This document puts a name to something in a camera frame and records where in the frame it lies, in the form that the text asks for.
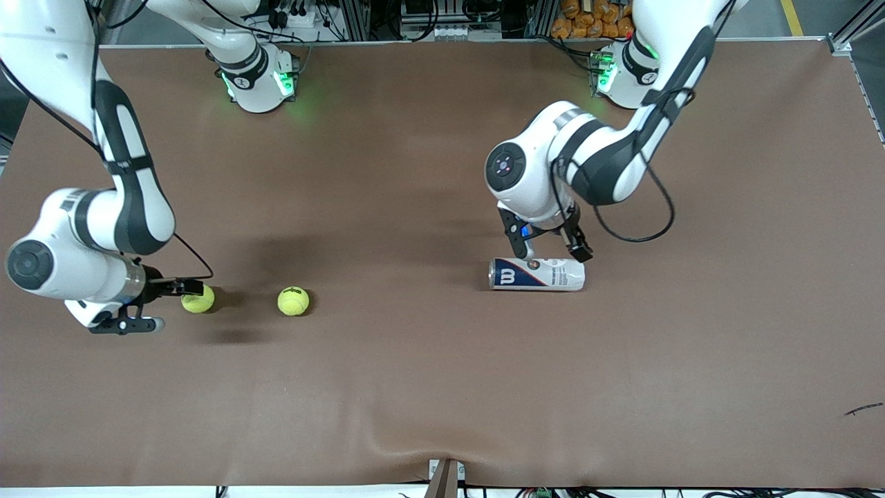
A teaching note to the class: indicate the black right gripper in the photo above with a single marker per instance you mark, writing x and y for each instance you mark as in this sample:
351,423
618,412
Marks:
156,286

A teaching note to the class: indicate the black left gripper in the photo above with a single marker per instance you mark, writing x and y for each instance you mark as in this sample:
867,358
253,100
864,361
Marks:
575,243

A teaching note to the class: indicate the yellow tennis ball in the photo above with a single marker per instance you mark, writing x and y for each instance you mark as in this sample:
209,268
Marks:
293,301
200,303

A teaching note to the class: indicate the white blue tennis ball can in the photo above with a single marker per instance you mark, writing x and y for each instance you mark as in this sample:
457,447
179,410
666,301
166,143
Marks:
539,277

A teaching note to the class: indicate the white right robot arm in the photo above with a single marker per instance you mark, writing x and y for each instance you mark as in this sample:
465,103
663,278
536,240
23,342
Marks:
69,221

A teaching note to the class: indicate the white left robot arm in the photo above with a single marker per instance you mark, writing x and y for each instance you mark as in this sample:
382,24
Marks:
532,180

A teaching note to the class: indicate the brown table mat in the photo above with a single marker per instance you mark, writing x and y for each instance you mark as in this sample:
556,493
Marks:
442,387

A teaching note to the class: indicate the orange packet pile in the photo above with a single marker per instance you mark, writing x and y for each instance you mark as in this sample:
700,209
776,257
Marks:
588,24

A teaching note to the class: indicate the white terminal block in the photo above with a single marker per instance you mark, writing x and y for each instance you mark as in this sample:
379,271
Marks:
442,31

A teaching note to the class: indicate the white power strip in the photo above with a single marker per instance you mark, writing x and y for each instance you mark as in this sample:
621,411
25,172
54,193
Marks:
304,19

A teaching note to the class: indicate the aluminium frame post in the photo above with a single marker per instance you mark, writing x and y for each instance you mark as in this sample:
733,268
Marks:
539,17
354,17

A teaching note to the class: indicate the brown pole with bracket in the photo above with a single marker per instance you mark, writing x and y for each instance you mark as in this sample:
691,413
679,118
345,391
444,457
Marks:
444,484

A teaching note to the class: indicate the aluminium rail with corner bracket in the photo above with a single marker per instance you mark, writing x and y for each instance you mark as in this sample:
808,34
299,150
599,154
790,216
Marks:
840,45

